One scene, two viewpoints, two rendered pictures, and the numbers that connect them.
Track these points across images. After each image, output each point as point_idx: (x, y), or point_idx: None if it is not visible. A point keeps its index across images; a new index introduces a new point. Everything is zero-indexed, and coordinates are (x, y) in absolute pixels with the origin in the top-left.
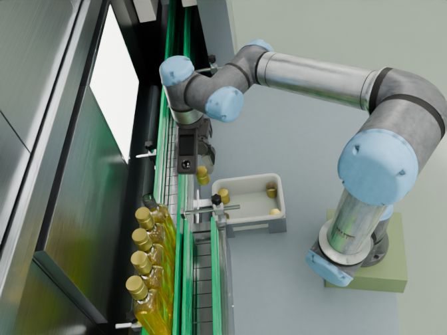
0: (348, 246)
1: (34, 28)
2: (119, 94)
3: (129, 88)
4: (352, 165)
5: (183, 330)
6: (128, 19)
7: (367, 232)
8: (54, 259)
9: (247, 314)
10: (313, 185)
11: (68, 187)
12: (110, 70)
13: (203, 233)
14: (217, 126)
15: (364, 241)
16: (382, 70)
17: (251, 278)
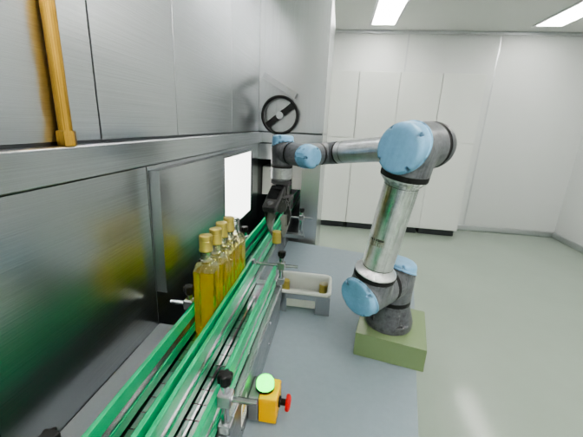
0: (378, 257)
1: (210, 100)
2: (237, 193)
3: (244, 202)
4: (387, 139)
5: (225, 310)
6: (256, 180)
7: (394, 237)
8: (160, 185)
9: (279, 356)
10: None
11: (189, 173)
12: (238, 174)
13: (264, 285)
14: (293, 258)
15: (390, 254)
16: None
17: (291, 335)
